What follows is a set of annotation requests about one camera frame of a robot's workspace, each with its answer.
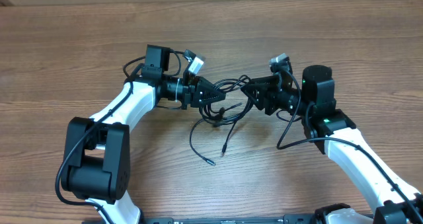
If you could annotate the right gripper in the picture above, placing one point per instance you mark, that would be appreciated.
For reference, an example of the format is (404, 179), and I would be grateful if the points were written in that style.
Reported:
(266, 93)

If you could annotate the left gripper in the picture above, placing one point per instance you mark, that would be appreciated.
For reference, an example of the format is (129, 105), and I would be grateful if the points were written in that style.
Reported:
(193, 86)

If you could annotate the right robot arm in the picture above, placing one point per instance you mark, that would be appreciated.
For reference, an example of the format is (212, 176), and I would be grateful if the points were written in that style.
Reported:
(391, 199)

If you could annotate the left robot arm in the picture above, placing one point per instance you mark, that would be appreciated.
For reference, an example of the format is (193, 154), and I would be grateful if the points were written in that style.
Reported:
(96, 162)

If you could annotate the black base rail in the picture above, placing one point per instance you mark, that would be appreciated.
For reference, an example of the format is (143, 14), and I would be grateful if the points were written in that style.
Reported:
(286, 219)

